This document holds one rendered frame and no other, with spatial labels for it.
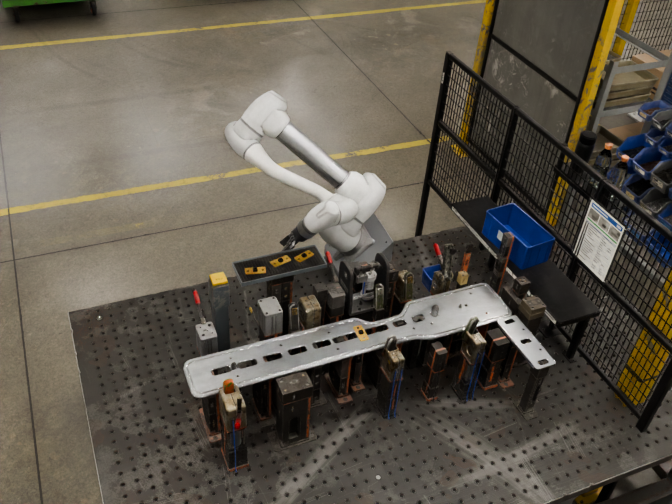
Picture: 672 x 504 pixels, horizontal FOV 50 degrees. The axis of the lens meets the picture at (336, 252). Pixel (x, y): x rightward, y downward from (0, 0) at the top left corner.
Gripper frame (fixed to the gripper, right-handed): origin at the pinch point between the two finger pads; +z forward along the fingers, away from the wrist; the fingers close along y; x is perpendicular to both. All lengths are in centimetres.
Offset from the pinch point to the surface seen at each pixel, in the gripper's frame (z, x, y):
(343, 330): -29, -32, -40
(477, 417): -42, -98, -42
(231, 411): -20, -8, -96
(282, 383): -24, -19, -77
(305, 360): -24, -24, -61
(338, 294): -31.2, -22.5, -28.5
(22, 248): 198, 96, 52
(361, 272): -42, -23, -21
